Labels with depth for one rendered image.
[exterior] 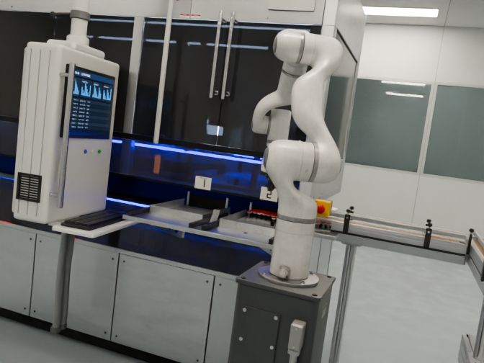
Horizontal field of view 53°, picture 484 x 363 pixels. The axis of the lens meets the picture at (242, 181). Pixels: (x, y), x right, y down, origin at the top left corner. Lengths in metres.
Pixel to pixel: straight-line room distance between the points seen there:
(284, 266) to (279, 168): 0.29
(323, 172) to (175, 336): 1.44
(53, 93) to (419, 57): 5.43
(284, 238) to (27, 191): 1.19
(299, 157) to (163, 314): 1.42
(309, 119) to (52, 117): 1.11
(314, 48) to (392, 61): 5.29
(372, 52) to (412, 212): 2.19
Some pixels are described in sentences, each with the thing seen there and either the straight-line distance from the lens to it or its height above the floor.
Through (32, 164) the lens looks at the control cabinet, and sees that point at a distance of 2.19.
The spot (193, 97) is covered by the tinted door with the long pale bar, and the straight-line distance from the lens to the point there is 2.40.
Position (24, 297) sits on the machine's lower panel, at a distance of 3.11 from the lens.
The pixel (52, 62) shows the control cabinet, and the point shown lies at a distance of 2.16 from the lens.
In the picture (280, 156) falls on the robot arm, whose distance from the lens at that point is 1.40.
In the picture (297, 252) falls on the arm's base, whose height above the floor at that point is 0.96.
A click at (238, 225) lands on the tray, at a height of 0.90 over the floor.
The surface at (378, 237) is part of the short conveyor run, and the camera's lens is 2.29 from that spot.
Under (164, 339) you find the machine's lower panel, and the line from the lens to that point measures 2.63.
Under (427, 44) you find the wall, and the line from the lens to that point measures 6.90.
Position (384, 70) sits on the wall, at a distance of 6.85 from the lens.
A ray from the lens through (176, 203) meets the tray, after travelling 2.42.
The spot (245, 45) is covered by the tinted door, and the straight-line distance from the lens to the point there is 2.34.
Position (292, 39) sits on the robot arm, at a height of 1.60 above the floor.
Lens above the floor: 1.29
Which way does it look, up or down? 6 degrees down
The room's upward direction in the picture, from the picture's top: 7 degrees clockwise
